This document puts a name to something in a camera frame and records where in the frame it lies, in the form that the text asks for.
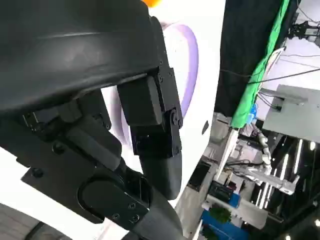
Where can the black backdrop curtain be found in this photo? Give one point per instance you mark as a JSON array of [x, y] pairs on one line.
[[240, 37]]

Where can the lilac plate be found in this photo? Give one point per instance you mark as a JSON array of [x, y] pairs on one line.
[[192, 62]]

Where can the black equipment mount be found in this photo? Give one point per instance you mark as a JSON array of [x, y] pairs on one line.
[[301, 28]]

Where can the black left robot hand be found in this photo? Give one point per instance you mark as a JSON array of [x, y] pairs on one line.
[[75, 50]]

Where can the silver metal bracket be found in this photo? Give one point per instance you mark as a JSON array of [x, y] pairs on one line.
[[280, 183]]

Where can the black monitor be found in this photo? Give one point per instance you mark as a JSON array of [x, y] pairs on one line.
[[200, 175]]

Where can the grey metal box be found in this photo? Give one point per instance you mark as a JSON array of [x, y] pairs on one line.
[[300, 117]]

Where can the green cloth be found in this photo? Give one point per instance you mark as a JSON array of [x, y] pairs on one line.
[[265, 62]]

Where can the blue storage bin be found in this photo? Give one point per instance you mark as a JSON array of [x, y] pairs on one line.
[[225, 230]]

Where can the green plant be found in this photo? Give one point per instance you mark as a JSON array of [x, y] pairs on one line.
[[220, 215]]

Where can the orange and white bread roll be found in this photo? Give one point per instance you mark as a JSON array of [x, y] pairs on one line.
[[152, 2]]

